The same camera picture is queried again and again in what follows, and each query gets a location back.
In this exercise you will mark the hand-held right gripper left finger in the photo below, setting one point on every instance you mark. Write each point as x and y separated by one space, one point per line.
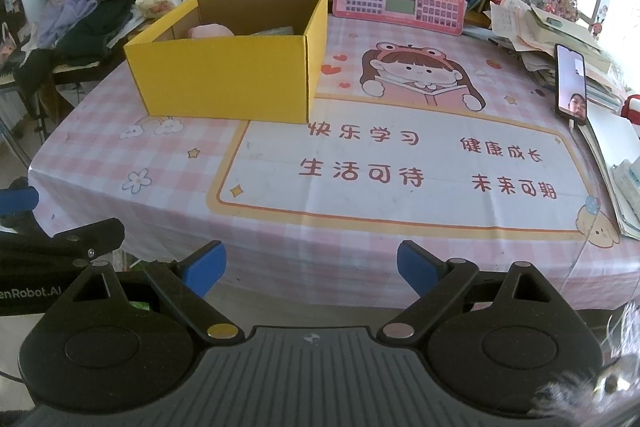
205 266

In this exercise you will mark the stack of white notebooks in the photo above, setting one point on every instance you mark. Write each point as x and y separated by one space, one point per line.
612 157

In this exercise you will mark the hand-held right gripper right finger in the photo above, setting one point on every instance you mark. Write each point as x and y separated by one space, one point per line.
417 268

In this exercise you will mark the yellow cardboard box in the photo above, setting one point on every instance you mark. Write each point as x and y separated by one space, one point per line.
225 77

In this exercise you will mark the grey fluffy clothing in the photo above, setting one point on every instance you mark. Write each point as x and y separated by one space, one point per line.
600 382

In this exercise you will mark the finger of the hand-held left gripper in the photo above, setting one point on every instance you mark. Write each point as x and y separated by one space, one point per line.
17 201
100 234

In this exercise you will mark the pink checkered printed table mat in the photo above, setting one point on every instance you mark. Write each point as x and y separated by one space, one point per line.
400 207

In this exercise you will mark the pile of loose papers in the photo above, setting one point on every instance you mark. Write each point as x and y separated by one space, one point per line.
530 32

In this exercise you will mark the pile of dark clothes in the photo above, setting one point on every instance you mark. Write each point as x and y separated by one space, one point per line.
85 27

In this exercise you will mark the pink plush toy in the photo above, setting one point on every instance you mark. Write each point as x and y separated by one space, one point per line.
212 30

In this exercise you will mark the smartphone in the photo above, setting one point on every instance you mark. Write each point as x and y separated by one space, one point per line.
571 82

